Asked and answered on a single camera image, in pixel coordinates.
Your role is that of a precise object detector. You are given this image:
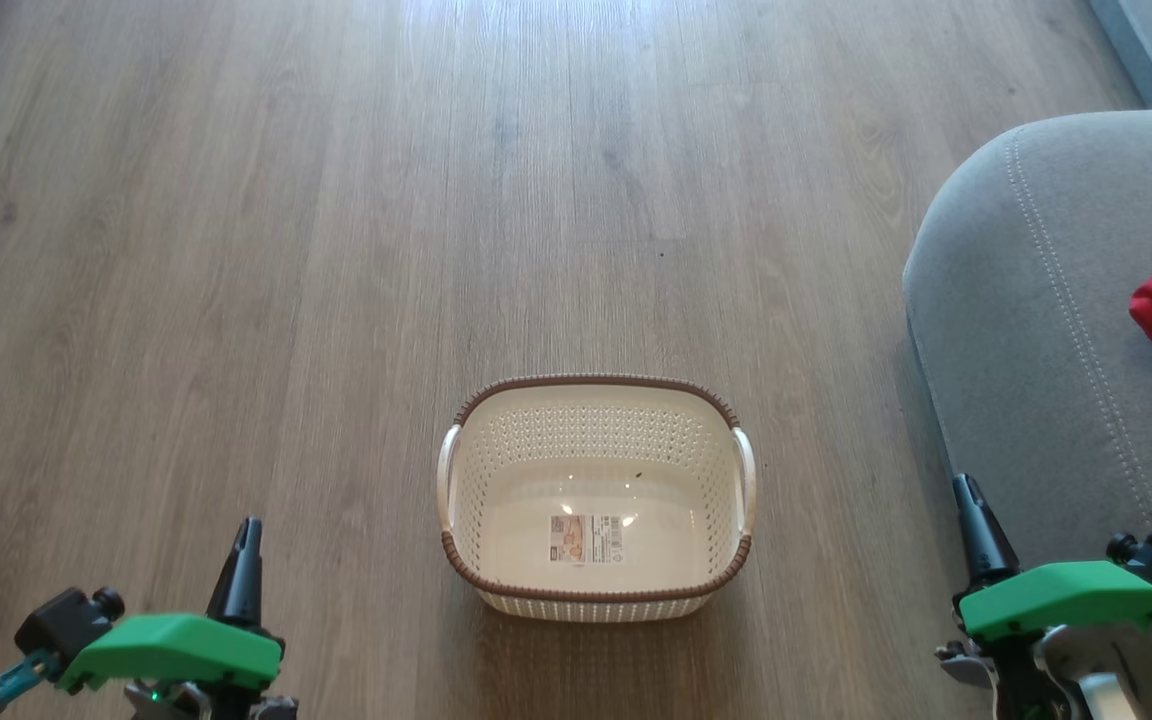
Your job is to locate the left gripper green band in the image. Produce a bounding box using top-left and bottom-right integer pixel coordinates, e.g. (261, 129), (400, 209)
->
(56, 516), (299, 720)

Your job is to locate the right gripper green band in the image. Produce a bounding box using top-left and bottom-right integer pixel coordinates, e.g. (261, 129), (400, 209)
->
(934, 473), (1152, 720)

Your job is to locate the white printed basket label sticker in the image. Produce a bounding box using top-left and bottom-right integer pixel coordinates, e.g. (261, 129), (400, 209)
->
(548, 513), (626, 564)

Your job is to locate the cream laundry basket brown rim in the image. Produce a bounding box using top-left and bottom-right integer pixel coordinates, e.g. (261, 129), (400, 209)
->
(436, 374), (759, 624)

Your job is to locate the grey fabric sofa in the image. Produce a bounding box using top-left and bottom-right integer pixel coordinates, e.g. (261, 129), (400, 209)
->
(902, 0), (1152, 720)

